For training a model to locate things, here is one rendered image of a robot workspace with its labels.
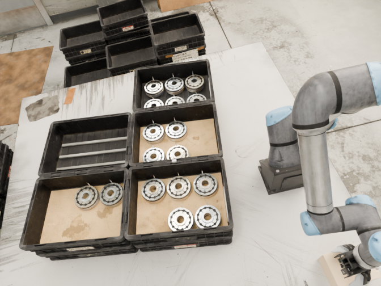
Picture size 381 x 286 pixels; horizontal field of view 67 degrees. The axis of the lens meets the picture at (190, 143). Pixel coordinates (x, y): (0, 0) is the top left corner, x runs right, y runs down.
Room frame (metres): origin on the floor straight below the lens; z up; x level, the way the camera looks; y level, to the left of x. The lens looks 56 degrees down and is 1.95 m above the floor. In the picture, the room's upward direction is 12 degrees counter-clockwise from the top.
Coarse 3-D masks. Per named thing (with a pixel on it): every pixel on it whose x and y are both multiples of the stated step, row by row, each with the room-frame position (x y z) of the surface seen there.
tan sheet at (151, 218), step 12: (168, 180) 0.58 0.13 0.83; (192, 180) 0.55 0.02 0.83; (192, 192) 0.50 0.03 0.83; (144, 204) 0.49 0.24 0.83; (156, 204) 0.48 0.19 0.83; (168, 204) 0.47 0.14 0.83; (192, 204) 0.45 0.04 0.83; (204, 204) 0.44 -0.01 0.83; (216, 204) 0.42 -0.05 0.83; (144, 216) 0.44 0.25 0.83; (156, 216) 0.43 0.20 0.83; (144, 228) 0.39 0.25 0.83; (156, 228) 0.38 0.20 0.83; (168, 228) 0.37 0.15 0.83
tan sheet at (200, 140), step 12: (204, 120) 0.86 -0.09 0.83; (192, 132) 0.80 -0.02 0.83; (204, 132) 0.79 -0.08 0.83; (144, 144) 0.79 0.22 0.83; (156, 144) 0.78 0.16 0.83; (168, 144) 0.76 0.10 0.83; (180, 144) 0.75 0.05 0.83; (192, 144) 0.74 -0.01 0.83; (204, 144) 0.72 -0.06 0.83; (216, 144) 0.71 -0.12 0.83; (192, 156) 0.67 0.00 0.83
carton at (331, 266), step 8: (320, 256) 0.17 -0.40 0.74; (328, 256) 0.16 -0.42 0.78; (320, 264) 0.15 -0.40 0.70; (328, 264) 0.13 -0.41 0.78; (336, 264) 0.13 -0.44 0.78; (328, 272) 0.11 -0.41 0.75; (336, 272) 0.10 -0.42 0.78; (376, 272) 0.08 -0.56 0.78; (328, 280) 0.09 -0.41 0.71; (336, 280) 0.08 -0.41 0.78; (344, 280) 0.07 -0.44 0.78; (352, 280) 0.07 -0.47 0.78
